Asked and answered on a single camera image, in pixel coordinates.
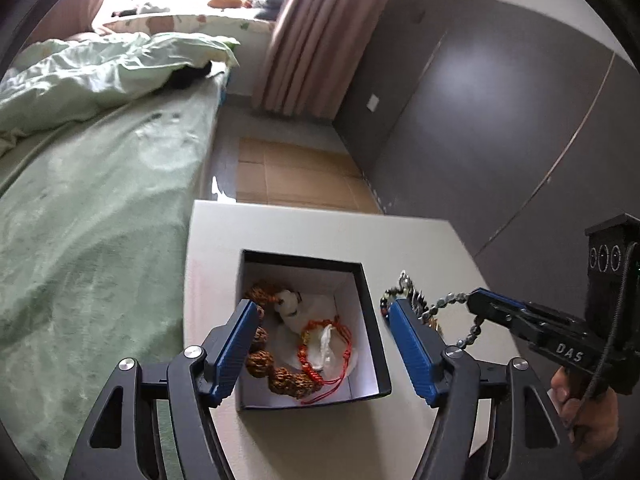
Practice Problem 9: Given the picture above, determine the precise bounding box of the light green duvet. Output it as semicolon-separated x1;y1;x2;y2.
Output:
0;31;242;157

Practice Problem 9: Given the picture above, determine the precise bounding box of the black jewelry box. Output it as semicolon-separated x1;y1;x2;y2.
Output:
235;249;392;412

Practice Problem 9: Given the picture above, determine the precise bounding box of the person's right hand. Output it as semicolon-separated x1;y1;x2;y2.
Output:
549;367;622;462

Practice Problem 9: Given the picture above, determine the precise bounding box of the bed with green sheet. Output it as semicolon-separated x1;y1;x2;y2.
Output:
0;72;232;463

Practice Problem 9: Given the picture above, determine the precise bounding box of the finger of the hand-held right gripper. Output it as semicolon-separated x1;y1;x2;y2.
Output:
466;302;540;345
469;287;557;325

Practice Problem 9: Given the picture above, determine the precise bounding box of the dark bead bracelet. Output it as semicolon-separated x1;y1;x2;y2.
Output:
378;285;401;319

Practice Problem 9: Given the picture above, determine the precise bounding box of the white figurine pendant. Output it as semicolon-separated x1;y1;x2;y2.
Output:
273;289;304;324

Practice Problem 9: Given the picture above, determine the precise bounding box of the flat cardboard sheet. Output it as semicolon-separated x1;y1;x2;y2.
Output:
234;136;382;214

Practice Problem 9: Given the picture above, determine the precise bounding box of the brown bead bracelet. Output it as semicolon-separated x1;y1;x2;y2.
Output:
243;281;325;402

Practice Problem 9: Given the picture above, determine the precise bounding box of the silver-grey bead bracelet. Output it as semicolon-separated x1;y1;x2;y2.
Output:
420;291;484;349

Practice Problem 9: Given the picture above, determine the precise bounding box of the red cord bracelet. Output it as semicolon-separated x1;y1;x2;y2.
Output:
296;314;354;406

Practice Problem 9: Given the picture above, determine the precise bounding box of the clear plastic bag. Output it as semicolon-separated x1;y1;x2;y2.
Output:
315;325;340;367

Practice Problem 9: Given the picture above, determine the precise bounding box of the person's right forearm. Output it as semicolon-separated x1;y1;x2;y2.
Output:
575;432;628;480

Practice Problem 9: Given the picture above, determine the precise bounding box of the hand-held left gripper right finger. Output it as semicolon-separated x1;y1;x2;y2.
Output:
387;299;583;480

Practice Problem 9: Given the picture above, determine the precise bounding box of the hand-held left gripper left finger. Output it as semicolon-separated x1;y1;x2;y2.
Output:
64;299;261;480

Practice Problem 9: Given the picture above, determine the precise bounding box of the patterned window seat cushion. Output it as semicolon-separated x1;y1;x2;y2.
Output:
102;9;278;37

